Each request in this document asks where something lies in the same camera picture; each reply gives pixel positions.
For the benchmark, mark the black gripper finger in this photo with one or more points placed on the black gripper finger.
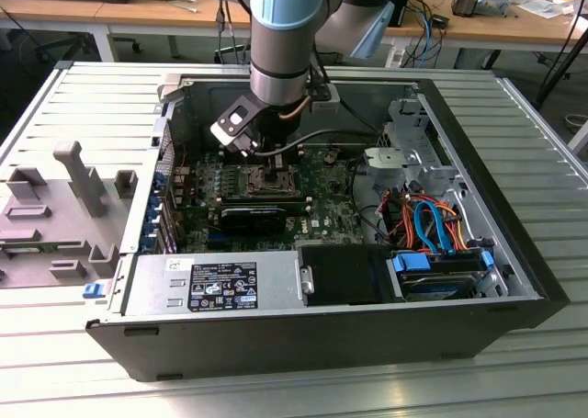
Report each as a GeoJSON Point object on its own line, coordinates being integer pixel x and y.
{"type": "Point", "coordinates": [270, 165]}
{"type": "Point", "coordinates": [279, 170]}

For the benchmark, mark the silver CPU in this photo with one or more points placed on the silver CPU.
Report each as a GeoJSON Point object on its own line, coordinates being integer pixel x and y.
{"type": "Point", "coordinates": [263, 181]}

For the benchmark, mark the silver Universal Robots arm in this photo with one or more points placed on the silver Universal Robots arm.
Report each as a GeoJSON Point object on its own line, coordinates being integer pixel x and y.
{"type": "Point", "coordinates": [280, 59]}

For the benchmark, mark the black RAM slot white clips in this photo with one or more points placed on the black RAM slot white clips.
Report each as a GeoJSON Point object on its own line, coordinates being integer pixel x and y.
{"type": "Point", "coordinates": [264, 198]}
{"type": "Point", "coordinates": [264, 203]}
{"type": "Point", "coordinates": [294, 154]}

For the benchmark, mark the thin metal locking lever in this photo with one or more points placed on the thin metal locking lever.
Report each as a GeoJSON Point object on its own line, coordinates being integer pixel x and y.
{"type": "Point", "coordinates": [248, 167]}

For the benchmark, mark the CPU socket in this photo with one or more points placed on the CPU socket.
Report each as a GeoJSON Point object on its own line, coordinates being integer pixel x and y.
{"type": "Point", "coordinates": [248, 193]}

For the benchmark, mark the blue slot retainer clip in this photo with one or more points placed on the blue slot retainer clip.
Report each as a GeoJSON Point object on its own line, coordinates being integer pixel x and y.
{"type": "Point", "coordinates": [155, 221]}
{"type": "Point", "coordinates": [159, 182]}
{"type": "Point", "coordinates": [154, 203]}
{"type": "Point", "coordinates": [148, 243]}

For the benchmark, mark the round coin cell battery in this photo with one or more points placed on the round coin cell battery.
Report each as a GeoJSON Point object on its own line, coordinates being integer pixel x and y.
{"type": "Point", "coordinates": [331, 157]}

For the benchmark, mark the black graphics card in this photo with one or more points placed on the black graphics card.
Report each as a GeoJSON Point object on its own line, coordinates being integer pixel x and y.
{"type": "Point", "coordinates": [252, 220]}

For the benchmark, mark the green motherboard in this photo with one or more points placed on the green motherboard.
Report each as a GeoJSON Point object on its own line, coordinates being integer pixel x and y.
{"type": "Point", "coordinates": [331, 206]}

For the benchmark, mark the black chair base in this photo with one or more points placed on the black chair base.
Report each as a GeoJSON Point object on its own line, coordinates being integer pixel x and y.
{"type": "Point", "coordinates": [229, 50]}

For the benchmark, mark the silver drive cage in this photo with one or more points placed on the silver drive cage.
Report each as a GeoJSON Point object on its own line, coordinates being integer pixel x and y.
{"type": "Point", "coordinates": [390, 158]}

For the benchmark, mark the white power strip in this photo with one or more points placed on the white power strip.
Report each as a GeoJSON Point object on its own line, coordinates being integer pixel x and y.
{"type": "Point", "coordinates": [396, 57]}

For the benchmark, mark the silver power supply unit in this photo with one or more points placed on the silver power supply unit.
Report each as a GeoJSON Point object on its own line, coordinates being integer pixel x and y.
{"type": "Point", "coordinates": [147, 280]}

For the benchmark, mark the wooden desk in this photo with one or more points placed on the wooden desk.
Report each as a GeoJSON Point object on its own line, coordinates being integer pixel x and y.
{"type": "Point", "coordinates": [138, 11]}

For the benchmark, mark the black open PC case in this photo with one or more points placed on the black open PC case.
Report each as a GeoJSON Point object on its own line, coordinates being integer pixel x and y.
{"type": "Point", "coordinates": [275, 344]}

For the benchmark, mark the tall black box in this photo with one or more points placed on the tall black box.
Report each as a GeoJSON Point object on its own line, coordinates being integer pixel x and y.
{"type": "Point", "coordinates": [404, 0]}

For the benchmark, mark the hard disk in blue carrier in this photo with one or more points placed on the hard disk in blue carrier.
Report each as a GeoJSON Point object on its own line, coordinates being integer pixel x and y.
{"type": "Point", "coordinates": [436, 285]}

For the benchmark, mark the grey parts rack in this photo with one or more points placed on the grey parts rack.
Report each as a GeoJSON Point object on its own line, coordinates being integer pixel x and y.
{"type": "Point", "coordinates": [59, 216]}

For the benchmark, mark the blue case latch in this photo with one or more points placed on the blue case latch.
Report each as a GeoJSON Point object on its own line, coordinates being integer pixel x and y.
{"type": "Point", "coordinates": [92, 290]}

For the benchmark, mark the grey electronic device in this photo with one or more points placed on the grey electronic device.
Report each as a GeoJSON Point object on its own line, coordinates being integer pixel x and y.
{"type": "Point", "coordinates": [468, 2]}

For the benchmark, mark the green RAM stick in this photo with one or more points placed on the green RAM stick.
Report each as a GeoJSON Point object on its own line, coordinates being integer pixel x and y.
{"type": "Point", "coordinates": [32, 250]}

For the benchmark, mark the black stand leg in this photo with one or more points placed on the black stand leg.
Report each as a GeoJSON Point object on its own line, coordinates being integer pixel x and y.
{"type": "Point", "coordinates": [558, 72]}

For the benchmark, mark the white paper sheet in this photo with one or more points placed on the white paper sheet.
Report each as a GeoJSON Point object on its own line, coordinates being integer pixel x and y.
{"type": "Point", "coordinates": [546, 7]}

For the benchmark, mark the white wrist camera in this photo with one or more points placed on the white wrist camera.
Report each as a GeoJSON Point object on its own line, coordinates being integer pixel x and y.
{"type": "Point", "coordinates": [234, 124]}

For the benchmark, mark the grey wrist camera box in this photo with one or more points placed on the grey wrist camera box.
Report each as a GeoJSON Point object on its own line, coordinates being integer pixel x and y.
{"type": "Point", "coordinates": [325, 103]}

